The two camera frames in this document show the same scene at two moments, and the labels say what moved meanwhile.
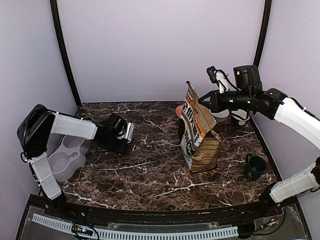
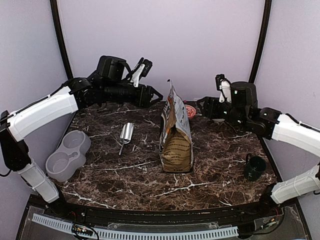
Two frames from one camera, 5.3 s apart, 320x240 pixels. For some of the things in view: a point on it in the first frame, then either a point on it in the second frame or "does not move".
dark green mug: [255, 166] does not move
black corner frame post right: [265, 25] does not move
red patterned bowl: [179, 110] to [191, 111]
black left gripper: [121, 149] to [146, 93]
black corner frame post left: [56, 13] does not move
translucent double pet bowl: [69, 158] does not move
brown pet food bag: [200, 146] to [175, 141]
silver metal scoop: [129, 132] does not move
